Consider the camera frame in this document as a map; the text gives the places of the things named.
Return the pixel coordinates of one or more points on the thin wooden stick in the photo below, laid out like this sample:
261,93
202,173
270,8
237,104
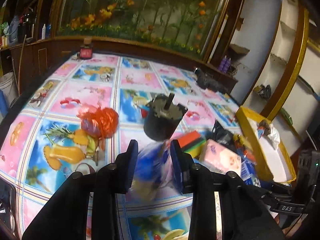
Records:
20,60

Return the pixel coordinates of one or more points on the red and blue cloth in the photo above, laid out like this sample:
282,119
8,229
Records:
243,142

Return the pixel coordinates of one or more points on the white roll with yellow bands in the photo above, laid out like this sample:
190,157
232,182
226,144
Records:
218,36

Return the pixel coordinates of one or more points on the flat green item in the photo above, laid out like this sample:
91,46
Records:
287,117

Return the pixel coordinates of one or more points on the stack of coloured sponges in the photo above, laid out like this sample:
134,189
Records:
193,142

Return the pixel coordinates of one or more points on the printed tissue packet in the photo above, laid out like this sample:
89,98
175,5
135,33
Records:
220,157

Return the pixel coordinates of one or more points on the red mesh plastic bag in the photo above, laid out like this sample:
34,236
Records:
105,120

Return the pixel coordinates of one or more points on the black thermos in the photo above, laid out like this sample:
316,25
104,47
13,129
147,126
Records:
27,26

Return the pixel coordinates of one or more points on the gold trimmed wall shelf unit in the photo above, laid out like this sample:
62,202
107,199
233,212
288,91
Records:
297,62

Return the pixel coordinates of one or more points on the white bucket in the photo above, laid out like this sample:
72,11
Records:
7,87

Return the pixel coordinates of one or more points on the blue packet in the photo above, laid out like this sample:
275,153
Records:
248,173

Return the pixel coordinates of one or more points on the blue container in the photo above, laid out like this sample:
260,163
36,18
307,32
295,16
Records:
2,102

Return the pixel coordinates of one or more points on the blue bottle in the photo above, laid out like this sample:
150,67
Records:
49,30

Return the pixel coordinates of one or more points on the flower wall mural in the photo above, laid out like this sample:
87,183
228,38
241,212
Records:
150,10

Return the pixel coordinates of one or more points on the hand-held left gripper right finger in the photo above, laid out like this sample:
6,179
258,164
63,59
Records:
178,167

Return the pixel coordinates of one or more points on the white cloth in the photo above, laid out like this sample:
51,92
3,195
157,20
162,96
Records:
273,135

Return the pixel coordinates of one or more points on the black packet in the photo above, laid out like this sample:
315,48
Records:
222,135

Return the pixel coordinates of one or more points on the purple bottle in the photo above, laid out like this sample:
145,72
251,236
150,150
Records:
227,64
222,64

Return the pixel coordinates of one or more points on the brown cardboard piece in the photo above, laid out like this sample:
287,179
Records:
238,49

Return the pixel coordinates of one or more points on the black device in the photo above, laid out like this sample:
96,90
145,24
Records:
207,81

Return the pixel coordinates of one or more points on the white bottle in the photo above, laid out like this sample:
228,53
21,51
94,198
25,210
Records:
44,31

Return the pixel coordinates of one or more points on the black pot with rod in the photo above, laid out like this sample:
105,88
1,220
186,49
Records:
157,127

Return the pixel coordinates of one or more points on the black tangled item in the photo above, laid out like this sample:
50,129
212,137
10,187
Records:
265,91

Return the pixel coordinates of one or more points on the printed fruit tablecloth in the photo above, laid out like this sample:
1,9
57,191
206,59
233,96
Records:
75,100

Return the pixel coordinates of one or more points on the dark scrubber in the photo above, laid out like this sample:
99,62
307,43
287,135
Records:
265,127

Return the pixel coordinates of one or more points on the red black small jar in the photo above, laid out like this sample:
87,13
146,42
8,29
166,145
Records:
86,53

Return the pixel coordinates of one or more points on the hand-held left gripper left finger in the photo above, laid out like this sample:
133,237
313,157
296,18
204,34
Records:
127,170

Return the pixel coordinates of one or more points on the clear blue plastic bag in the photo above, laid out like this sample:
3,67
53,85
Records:
152,165

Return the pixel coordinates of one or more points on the yellow rimmed box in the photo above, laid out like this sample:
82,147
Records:
251,132

